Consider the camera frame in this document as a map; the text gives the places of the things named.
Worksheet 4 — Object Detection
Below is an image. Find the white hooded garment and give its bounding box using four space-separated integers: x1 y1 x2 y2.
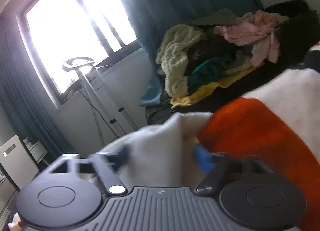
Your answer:
77 112 215 189

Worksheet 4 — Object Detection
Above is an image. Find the orange black striped blanket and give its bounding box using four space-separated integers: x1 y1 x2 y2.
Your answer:
197 44 320 230

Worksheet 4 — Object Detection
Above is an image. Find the dark brown garment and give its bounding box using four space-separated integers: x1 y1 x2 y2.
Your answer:
186 29 240 72

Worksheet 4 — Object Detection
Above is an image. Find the dark armchair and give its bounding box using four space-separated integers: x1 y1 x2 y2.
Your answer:
145 0 320 124

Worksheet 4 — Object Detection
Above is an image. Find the pink garment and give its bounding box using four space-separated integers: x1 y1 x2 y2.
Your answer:
214 11 289 67

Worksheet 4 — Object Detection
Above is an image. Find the white chair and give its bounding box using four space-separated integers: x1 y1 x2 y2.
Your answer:
0 135 39 190

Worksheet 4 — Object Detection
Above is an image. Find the yellow cloth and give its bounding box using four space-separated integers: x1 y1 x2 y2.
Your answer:
170 67 255 108

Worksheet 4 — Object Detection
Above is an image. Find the dark green garment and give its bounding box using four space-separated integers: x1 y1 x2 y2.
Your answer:
187 55 235 89

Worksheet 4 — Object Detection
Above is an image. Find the grey-blue curtain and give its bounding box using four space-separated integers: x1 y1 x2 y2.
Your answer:
0 16 75 157

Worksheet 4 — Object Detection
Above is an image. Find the silver tripod stand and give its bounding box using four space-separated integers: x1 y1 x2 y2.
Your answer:
61 57 138 142

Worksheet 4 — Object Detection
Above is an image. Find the olive grey garment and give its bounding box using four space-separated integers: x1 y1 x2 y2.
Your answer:
190 8 240 25

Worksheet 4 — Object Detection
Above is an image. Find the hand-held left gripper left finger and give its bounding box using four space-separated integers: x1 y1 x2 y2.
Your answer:
49 146 131 196

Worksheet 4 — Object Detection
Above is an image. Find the dark-framed window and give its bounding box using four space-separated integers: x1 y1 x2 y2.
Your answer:
16 0 138 102

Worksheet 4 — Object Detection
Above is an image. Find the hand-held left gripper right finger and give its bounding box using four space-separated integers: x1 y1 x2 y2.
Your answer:
194 146 273 195

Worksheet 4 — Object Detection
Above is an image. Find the pale yellow knit blanket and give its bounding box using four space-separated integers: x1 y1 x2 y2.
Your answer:
155 25 208 97

